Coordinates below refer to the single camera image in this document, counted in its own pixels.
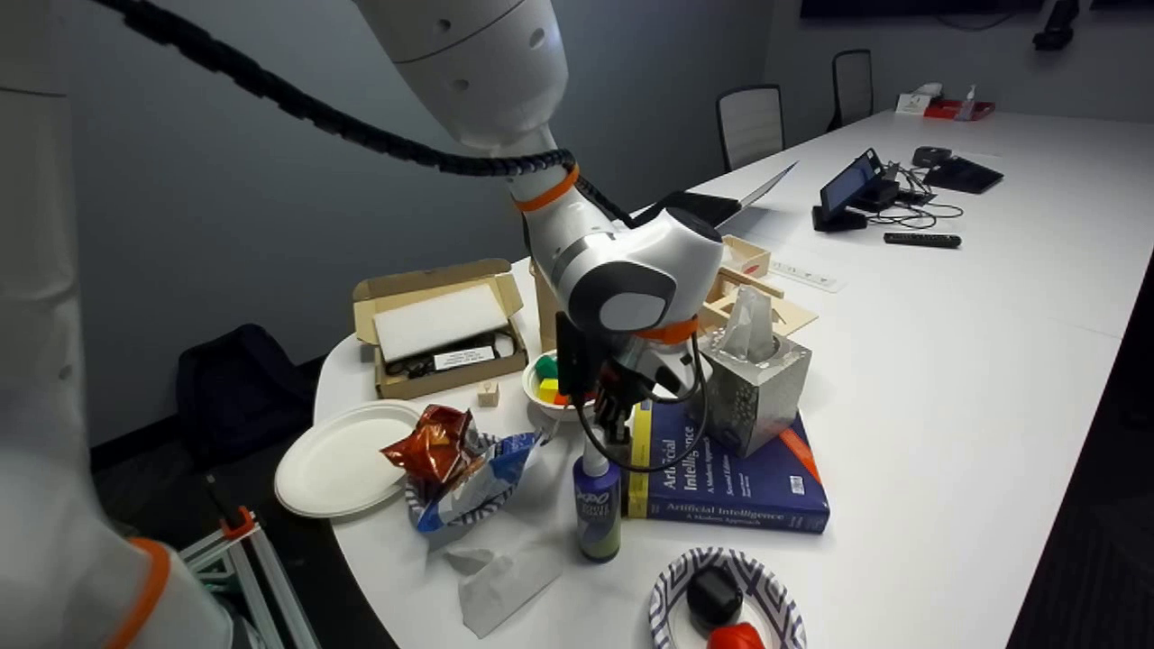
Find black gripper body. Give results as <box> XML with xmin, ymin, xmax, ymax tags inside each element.
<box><xmin>588</xmin><ymin>335</ymin><xmax>665</xmax><ymax>420</ymax></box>

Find black remote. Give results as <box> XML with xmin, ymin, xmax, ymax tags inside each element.
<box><xmin>880</xmin><ymin>229</ymin><xmax>966</xmax><ymax>254</ymax></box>

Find white bowl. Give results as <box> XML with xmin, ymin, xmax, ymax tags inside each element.
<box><xmin>518</xmin><ymin>345</ymin><xmax>585</xmax><ymax>427</ymax></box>

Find blue spray bottle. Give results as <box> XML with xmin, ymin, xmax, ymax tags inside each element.
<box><xmin>570</xmin><ymin>432</ymin><xmax>627</xmax><ymax>568</ymax></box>

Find blue white snack bag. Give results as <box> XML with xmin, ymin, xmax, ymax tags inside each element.
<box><xmin>404</xmin><ymin>427</ymin><xmax>550</xmax><ymax>540</ymax></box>

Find grey tissue box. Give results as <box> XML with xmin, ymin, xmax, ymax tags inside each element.
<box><xmin>693</xmin><ymin>283</ymin><xmax>817</xmax><ymax>463</ymax></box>

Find blue hardcover book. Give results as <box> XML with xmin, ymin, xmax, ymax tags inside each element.
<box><xmin>619</xmin><ymin>397</ymin><xmax>832</xmax><ymax>538</ymax></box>

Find black device with white label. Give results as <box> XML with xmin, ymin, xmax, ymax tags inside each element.
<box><xmin>383</xmin><ymin>335</ymin><xmax>522</xmax><ymax>383</ymax></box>

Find open wooden box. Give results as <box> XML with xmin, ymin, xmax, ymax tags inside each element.
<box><xmin>701</xmin><ymin>262</ymin><xmax>821</xmax><ymax>342</ymax></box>

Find red snack bag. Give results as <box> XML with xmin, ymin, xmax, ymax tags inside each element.
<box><xmin>378</xmin><ymin>399</ymin><xmax>478</xmax><ymax>505</ymax></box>

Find clear plastic bag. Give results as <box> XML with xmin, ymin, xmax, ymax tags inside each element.
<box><xmin>441</xmin><ymin>522</ymin><xmax>568</xmax><ymax>643</ymax></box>

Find black object in basket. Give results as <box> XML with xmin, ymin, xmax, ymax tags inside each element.
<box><xmin>682</xmin><ymin>564</ymin><xmax>748</xmax><ymax>631</ymax></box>

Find white sheet in box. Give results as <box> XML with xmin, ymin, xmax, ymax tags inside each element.
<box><xmin>372</xmin><ymin>283</ymin><xmax>511</xmax><ymax>366</ymax></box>

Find white paper label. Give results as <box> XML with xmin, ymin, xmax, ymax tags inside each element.
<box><xmin>764</xmin><ymin>254</ymin><xmax>845</xmax><ymax>295</ymax></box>

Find open laptop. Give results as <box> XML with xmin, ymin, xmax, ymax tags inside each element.
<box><xmin>627</xmin><ymin>160</ymin><xmax>802</xmax><ymax>242</ymax></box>

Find open cardboard box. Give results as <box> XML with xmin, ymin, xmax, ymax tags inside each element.
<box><xmin>351</xmin><ymin>256</ymin><xmax>534</xmax><ymax>403</ymax></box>

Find red object in basket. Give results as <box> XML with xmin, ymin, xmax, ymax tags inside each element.
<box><xmin>704</xmin><ymin>616</ymin><xmax>768</xmax><ymax>649</ymax></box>

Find white paper plate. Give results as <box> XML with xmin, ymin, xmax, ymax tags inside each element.
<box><xmin>271</xmin><ymin>399</ymin><xmax>426</xmax><ymax>522</ymax></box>

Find light mesh office chair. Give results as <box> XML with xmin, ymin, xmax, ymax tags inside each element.
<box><xmin>716</xmin><ymin>81</ymin><xmax>789</xmax><ymax>175</ymax></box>

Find phone on black stand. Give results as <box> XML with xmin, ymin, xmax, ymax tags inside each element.
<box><xmin>812</xmin><ymin>146</ymin><xmax>903</xmax><ymax>234</ymax></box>

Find black backpack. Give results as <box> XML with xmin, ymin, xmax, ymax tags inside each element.
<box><xmin>175</xmin><ymin>323</ymin><xmax>321</xmax><ymax>470</ymax></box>

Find dark office chair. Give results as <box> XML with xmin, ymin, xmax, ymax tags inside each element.
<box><xmin>825</xmin><ymin>43</ymin><xmax>880</xmax><ymax>135</ymax></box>

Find tripod with orange joint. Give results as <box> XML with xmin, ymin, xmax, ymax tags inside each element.
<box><xmin>178</xmin><ymin>476</ymin><xmax>325</xmax><ymax>649</ymax></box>

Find black wallet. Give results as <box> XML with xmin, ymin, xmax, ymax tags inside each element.
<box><xmin>920</xmin><ymin>155</ymin><xmax>1005</xmax><ymax>198</ymax></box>

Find red and white items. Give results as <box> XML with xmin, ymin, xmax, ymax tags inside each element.
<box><xmin>892</xmin><ymin>81</ymin><xmax>1000</xmax><ymax>125</ymax></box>

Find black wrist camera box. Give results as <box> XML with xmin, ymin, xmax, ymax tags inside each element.
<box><xmin>552</xmin><ymin>312</ymin><xmax>601</xmax><ymax>408</ymax></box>

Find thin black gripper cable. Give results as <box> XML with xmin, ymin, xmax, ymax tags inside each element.
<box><xmin>575</xmin><ymin>331</ymin><xmax>716</xmax><ymax>476</ymax></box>

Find small wooden frame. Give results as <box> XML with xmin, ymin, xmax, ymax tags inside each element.
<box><xmin>717</xmin><ymin>231</ymin><xmax>776</xmax><ymax>283</ymax></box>

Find striped rope basket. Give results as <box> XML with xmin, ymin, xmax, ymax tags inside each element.
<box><xmin>642</xmin><ymin>544</ymin><xmax>812</xmax><ymax>649</ymax></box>

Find tangled grey cable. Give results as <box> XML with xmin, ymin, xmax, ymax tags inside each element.
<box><xmin>884</xmin><ymin>188</ymin><xmax>966</xmax><ymax>234</ymax></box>

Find black corrugated cable hose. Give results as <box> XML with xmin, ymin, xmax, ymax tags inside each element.
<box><xmin>94</xmin><ymin>0</ymin><xmax>585</xmax><ymax>182</ymax></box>

